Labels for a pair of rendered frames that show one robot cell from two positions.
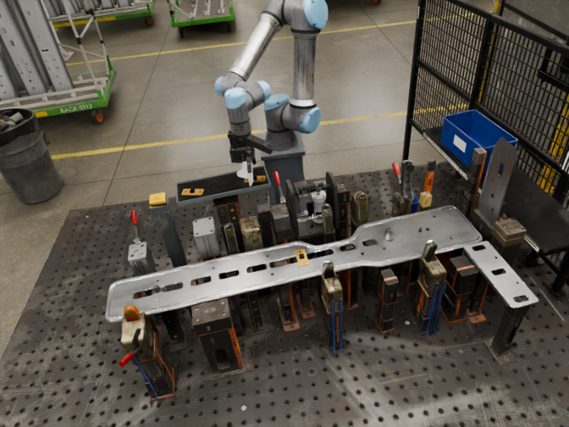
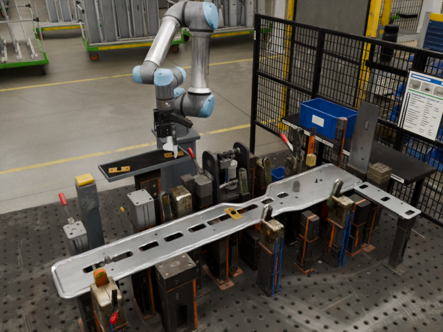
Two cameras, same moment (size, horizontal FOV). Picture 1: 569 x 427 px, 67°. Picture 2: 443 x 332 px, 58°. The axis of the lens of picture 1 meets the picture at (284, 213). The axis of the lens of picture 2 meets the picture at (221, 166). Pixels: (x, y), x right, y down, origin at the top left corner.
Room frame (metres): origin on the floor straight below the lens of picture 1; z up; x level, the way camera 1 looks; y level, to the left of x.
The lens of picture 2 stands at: (-0.11, 0.56, 1.98)
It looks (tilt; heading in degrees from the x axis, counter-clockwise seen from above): 29 degrees down; 336
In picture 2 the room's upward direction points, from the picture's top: straight up
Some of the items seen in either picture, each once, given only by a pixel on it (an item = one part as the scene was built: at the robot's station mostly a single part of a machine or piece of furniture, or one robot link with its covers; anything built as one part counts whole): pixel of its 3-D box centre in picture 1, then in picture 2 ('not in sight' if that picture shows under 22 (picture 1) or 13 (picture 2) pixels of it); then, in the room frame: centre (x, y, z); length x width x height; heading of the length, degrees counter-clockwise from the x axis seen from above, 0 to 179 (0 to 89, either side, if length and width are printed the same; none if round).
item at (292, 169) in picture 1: (284, 177); (177, 165); (1.78, -0.02, 0.90); 0.21 x 0.21 x 0.40; 1
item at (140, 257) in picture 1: (151, 282); (82, 265); (1.19, 0.56, 0.88); 0.11 x 0.10 x 0.36; 8
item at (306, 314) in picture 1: (303, 282); (231, 241); (1.12, -0.04, 0.84); 0.13 x 0.05 x 0.29; 8
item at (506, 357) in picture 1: (508, 326); (400, 241); (0.82, -0.71, 0.84); 0.11 x 0.06 x 0.29; 8
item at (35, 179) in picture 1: (22, 158); not in sight; (3.28, 2.16, 0.36); 0.54 x 0.50 x 0.73; 1
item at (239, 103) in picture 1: (237, 105); (164, 84); (1.42, 0.12, 1.48); 0.09 x 0.08 x 0.11; 138
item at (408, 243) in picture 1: (296, 261); (230, 217); (1.10, -0.03, 1.00); 1.38 x 0.22 x 0.02; 98
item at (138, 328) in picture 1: (150, 358); (114, 330); (0.84, 0.51, 0.88); 0.15 x 0.11 x 0.36; 8
